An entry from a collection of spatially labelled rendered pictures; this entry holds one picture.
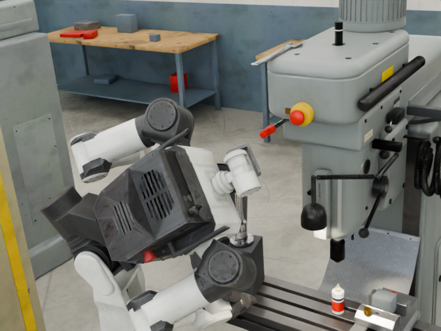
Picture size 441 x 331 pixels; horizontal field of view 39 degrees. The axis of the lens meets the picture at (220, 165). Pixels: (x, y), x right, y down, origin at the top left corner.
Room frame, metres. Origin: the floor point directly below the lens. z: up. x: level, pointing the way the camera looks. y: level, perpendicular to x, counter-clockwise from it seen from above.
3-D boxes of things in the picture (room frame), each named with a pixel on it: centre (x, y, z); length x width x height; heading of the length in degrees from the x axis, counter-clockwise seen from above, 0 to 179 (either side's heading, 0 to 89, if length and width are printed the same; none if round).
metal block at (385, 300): (1.61, -0.48, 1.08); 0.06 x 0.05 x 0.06; 53
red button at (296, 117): (1.49, -0.21, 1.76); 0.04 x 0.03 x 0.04; 55
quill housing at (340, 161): (1.70, -0.35, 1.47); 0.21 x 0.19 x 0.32; 55
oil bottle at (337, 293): (1.73, -0.36, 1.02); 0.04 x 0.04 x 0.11
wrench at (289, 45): (1.63, -0.17, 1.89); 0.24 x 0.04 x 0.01; 146
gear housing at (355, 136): (1.73, -0.38, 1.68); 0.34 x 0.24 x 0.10; 145
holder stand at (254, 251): (1.95, -0.01, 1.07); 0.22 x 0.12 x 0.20; 66
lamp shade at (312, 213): (1.51, -0.25, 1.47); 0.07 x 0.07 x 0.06
